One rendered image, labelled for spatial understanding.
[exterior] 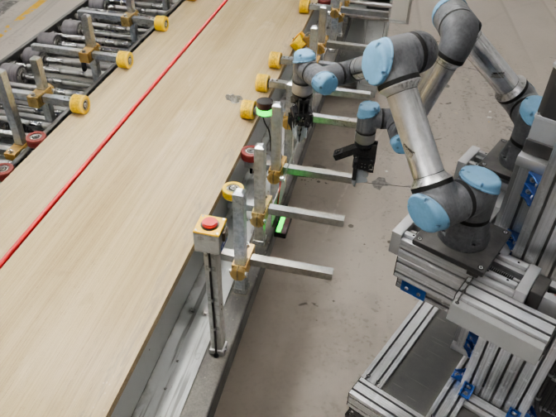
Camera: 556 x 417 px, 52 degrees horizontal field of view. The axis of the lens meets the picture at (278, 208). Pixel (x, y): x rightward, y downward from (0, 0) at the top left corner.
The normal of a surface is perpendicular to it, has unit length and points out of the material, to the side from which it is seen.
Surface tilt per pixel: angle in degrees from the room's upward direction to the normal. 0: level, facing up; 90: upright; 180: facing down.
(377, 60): 85
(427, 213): 96
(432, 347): 0
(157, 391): 0
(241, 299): 0
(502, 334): 90
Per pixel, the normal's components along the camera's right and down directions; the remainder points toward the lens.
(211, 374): 0.03, -0.77
